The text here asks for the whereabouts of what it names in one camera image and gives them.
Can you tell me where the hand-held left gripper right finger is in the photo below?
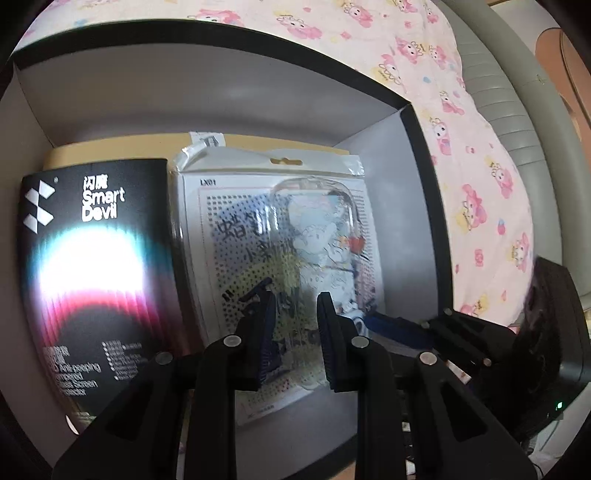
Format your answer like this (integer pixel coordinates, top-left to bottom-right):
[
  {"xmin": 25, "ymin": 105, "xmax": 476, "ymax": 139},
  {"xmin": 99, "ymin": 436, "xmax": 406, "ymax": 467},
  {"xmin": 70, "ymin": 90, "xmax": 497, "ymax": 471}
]
[{"xmin": 316, "ymin": 291, "xmax": 539, "ymax": 480}]

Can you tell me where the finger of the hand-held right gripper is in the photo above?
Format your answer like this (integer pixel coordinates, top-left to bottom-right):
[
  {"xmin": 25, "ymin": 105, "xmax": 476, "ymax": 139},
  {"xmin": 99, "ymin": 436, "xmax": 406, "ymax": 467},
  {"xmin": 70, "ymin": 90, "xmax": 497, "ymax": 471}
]
[
  {"xmin": 441, "ymin": 307, "xmax": 515, "ymax": 342},
  {"xmin": 369, "ymin": 311, "xmax": 492, "ymax": 372}
]

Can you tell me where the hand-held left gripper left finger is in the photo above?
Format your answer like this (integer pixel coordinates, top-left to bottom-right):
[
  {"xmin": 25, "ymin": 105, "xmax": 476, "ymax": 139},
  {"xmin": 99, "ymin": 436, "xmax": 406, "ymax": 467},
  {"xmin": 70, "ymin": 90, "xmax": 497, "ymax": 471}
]
[{"xmin": 51, "ymin": 291, "xmax": 278, "ymax": 480}]

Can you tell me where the clear cartoon phone case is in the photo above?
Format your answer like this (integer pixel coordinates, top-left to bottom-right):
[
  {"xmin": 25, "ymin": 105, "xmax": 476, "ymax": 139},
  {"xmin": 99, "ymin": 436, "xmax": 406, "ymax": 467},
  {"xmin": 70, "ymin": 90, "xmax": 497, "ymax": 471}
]
[{"xmin": 270, "ymin": 178, "xmax": 365, "ymax": 333}]

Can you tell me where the cartoon phone case package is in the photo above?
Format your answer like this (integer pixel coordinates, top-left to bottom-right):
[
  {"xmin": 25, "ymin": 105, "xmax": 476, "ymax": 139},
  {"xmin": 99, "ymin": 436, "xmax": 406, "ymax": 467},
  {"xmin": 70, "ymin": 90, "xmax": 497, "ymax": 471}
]
[{"xmin": 167, "ymin": 131, "xmax": 386, "ymax": 428}]

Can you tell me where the black screen protector box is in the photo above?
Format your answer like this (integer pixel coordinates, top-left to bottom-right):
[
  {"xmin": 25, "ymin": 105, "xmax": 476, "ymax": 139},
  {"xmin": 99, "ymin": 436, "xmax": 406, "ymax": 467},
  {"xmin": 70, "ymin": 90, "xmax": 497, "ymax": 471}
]
[{"xmin": 18, "ymin": 158, "xmax": 195, "ymax": 435}]

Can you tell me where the black cardboard box container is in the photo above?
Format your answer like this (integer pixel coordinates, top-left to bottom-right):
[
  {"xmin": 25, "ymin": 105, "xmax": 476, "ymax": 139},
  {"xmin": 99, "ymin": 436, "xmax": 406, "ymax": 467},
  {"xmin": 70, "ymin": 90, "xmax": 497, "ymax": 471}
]
[{"xmin": 0, "ymin": 18, "xmax": 455, "ymax": 480}]

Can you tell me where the pink cartoon printed blanket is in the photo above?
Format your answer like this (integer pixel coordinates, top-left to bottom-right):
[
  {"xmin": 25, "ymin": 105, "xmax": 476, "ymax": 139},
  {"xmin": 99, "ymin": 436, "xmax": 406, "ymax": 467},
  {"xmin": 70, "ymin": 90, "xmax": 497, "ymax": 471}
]
[{"xmin": 18, "ymin": 0, "xmax": 536, "ymax": 333}]

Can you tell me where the grey padded headboard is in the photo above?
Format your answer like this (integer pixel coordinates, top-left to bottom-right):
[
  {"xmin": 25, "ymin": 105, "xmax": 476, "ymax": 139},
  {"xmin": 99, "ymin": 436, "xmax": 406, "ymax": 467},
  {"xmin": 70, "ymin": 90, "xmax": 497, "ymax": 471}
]
[{"xmin": 438, "ymin": 0, "xmax": 591, "ymax": 296}]

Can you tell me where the tan kraft envelope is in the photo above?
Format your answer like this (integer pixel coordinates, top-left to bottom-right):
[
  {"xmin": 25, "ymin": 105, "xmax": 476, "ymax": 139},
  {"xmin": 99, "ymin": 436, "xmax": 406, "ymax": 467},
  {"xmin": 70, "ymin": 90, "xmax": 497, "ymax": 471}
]
[{"xmin": 44, "ymin": 131, "xmax": 352, "ymax": 171}]

